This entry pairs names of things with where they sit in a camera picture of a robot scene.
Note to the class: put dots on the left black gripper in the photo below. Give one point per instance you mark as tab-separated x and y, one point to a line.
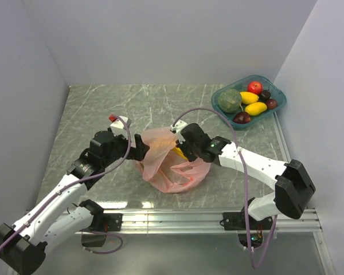
138	153

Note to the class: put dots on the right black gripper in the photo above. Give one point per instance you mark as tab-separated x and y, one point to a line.
182	147

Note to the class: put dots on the yellow banana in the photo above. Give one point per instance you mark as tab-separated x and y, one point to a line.
178	151

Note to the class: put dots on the pink plastic bag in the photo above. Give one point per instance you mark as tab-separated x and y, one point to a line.
164	169

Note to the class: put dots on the dark red apple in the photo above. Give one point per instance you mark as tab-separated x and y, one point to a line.
242	118

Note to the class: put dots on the yellow mango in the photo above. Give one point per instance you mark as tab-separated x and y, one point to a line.
249	98
256	108

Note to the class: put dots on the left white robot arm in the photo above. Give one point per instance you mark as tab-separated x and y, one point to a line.
25	244

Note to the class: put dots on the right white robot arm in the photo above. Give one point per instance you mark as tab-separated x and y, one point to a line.
292	187

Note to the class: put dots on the green netted melon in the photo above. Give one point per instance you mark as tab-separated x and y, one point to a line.
229	101

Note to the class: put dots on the yellow mango in tray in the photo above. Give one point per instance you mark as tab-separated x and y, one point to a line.
249	98

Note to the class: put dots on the red apple in tray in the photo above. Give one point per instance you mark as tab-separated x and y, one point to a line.
255	87

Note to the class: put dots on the dark purple mangosteen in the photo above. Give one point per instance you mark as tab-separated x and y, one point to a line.
264	95

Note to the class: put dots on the dark red plum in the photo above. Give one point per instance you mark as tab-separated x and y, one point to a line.
271	104

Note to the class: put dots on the teal plastic tray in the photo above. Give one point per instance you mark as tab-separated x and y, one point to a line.
241	86

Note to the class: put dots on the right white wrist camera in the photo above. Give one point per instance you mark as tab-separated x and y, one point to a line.
177	128

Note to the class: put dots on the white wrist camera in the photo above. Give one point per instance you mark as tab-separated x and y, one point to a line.
117	127
177	128

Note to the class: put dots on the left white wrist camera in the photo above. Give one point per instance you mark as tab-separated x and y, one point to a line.
117	127

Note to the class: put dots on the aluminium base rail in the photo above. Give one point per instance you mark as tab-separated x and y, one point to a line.
193	241

